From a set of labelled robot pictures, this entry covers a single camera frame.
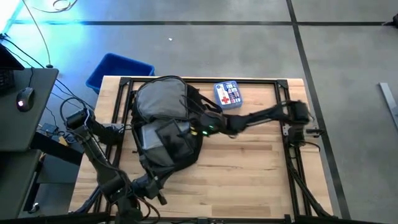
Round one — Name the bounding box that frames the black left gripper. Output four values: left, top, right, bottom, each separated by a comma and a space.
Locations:
133, 174, 168, 206

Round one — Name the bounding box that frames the blue first aid kit box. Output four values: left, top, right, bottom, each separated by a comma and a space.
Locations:
213, 80, 243, 110

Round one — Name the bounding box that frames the black and grey backpack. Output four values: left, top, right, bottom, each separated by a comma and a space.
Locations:
129, 75, 224, 181

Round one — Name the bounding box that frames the clear blue-trimmed zip pouch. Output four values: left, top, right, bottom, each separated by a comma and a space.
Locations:
139, 120, 191, 152

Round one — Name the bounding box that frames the blue plastic bin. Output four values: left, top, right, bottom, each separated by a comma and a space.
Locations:
85, 52, 155, 95

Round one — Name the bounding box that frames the black desk foot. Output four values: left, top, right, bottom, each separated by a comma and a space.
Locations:
30, 131, 85, 166

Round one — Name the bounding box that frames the black caster wheel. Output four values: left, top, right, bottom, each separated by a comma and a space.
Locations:
27, 201, 42, 215

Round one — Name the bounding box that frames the black power adapter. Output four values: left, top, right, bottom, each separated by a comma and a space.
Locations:
39, 122, 60, 135

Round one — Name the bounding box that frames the dark grey desk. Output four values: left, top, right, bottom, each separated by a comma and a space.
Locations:
0, 148, 44, 220
0, 67, 60, 152

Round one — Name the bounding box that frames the black computer mouse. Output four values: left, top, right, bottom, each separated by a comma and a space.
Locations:
16, 86, 35, 113

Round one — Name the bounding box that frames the grey metal bar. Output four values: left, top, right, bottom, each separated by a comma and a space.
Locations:
378, 82, 398, 131

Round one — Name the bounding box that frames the black laptop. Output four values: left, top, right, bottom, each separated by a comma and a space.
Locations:
0, 42, 26, 94

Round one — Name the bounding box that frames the black floor object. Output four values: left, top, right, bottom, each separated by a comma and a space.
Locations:
382, 12, 398, 29

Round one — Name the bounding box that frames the black aluminium rig frame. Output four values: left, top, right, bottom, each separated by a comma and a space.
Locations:
73, 76, 335, 224

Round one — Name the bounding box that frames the black floor cable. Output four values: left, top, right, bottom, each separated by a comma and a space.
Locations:
0, 32, 96, 111

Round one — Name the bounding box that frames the pale floor cable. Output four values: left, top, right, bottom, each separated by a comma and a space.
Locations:
21, 0, 54, 69

